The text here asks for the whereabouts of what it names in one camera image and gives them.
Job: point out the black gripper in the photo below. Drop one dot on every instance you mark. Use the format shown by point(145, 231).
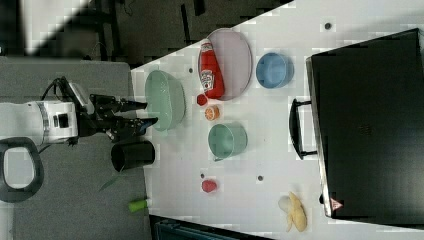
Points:
point(103, 118)

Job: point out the green plastic strainer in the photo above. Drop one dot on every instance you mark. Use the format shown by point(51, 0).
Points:
point(165, 100)

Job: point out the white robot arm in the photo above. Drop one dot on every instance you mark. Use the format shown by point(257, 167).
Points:
point(27, 128)

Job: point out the black cylinder cup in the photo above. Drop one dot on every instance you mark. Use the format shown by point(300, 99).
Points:
point(132, 155)

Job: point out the orange half slice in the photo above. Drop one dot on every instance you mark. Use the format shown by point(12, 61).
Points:
point(212, 113)

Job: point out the green marker tube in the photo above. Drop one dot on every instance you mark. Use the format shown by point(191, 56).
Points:
point(137, 205)

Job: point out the red ketchup bottle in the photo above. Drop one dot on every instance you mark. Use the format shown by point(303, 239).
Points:
point(211, 77)

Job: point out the green plastic cup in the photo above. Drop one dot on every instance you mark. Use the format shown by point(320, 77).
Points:
point(226, 140)

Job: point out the red strawberry toy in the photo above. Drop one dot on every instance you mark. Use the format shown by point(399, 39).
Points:
point(209, 186)

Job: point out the pink oval plate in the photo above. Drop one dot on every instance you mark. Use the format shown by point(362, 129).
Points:
point(234, 57)

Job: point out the blue plastic bowl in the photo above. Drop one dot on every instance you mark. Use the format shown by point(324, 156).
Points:
point(274, 70)

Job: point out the peeled banana toy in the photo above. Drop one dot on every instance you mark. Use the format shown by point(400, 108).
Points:
point(295, 214)

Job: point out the black toaster oven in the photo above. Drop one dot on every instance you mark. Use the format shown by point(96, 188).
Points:
point(367, 107)

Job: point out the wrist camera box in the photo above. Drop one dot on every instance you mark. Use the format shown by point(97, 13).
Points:
point(81, 95)

